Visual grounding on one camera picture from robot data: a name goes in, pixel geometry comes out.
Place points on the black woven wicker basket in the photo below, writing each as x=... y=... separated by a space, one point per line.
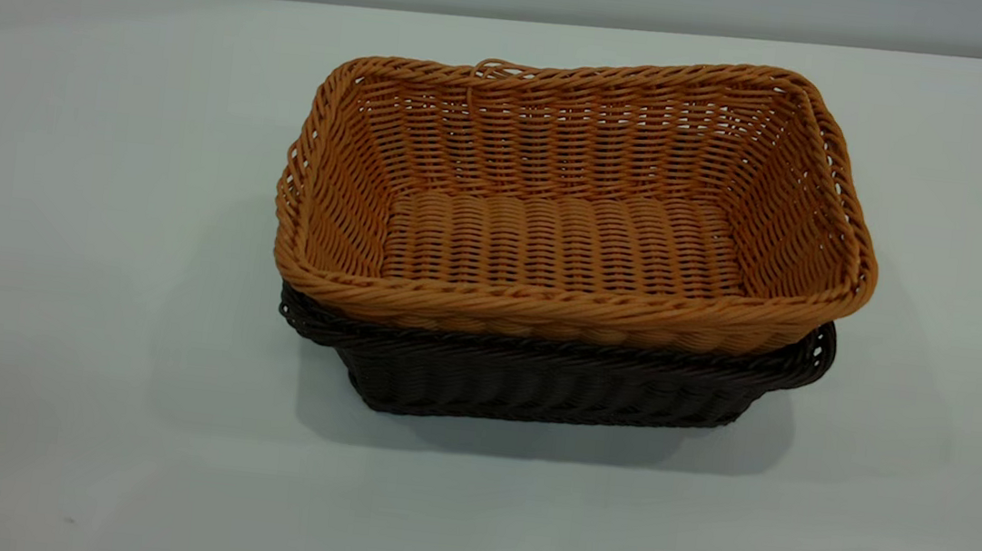
x=535 y=380

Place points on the orange woven wicker basket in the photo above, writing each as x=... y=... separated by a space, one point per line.
x=549 y=245

